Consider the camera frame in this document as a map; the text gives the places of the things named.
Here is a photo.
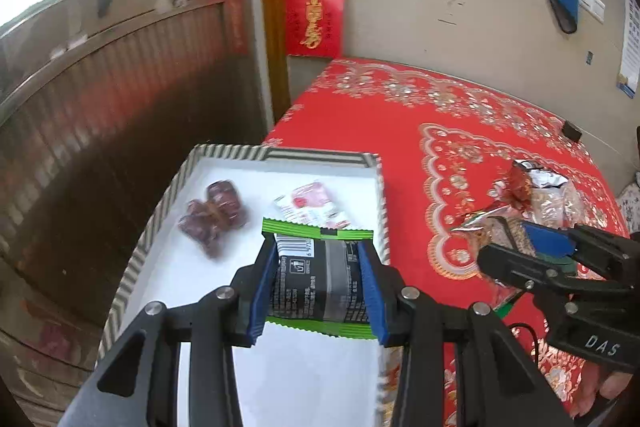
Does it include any silver foil snack packet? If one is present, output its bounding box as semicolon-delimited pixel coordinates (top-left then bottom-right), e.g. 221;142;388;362
512;159;569;194

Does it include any green black snack packet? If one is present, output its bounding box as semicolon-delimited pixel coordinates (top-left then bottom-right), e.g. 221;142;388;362
262;217;376;339

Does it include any brown date packet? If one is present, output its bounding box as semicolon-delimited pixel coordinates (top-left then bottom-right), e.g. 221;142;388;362
206;179;249;230
178;199;226;260

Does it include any black cable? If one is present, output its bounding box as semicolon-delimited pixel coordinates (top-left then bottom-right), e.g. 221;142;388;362
510;323;547;364

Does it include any wooden door frame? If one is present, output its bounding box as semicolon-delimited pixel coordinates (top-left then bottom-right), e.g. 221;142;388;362
259;0;292;125

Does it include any red gold wall hanging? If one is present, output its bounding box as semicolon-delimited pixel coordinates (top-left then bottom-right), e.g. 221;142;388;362
281;0;347;59

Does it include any white wall calendar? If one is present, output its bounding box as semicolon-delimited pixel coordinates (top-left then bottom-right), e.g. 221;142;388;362
616;0;640;100

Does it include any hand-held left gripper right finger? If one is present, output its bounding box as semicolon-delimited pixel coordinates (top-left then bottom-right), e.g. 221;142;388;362
356;241;576;427

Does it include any red floral tablecloth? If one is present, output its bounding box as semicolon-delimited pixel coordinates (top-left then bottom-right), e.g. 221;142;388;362
262;57;640;423

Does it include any pink snack packet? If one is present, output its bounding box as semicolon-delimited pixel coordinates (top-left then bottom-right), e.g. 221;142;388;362
272;181;351;230

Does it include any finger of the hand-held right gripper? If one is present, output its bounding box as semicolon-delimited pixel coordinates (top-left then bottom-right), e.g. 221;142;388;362
476;243;631;308
520;221;640;280

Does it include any striped cardboard box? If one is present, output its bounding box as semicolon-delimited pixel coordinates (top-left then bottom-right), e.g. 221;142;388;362
95;144;391;427

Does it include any red gold snack packet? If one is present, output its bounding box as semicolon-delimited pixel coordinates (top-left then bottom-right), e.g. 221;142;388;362
450;159;538;233

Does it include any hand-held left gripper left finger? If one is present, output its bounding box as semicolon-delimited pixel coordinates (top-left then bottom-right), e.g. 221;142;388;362
57;237;279;427

